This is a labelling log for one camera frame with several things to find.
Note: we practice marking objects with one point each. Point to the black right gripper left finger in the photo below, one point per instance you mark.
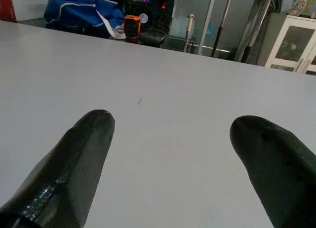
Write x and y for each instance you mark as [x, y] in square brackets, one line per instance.
[71, 168]

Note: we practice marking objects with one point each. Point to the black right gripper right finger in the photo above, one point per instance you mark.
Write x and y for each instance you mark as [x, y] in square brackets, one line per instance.
[279, 168]

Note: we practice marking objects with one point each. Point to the white glass-door cabinet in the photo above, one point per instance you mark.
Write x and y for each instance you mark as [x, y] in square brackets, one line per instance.
[279, 40]

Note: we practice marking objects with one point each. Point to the silver metal pole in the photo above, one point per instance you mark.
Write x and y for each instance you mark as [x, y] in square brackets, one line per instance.
[261, 18]

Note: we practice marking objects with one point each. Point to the black case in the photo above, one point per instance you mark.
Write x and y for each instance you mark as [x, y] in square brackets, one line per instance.
[151, 36]

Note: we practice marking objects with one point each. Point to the orange and black device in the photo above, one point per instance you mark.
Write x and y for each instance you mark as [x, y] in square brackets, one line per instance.
[132, 25]

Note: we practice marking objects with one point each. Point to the blue fabric bag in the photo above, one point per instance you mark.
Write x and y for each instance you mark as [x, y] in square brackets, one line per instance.
[74, 11]

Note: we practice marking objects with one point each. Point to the metal pole with black grip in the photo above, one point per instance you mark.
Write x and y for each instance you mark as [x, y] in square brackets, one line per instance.
[223, 18]

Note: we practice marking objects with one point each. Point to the plush toy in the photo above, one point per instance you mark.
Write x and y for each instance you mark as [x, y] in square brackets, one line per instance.
[300, 6]

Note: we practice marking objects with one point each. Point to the red and white cardboard box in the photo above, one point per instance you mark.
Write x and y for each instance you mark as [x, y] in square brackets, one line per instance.
[27, 3]

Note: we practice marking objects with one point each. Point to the computer with coloured lights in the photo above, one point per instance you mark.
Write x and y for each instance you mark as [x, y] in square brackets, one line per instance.
[163, 3]

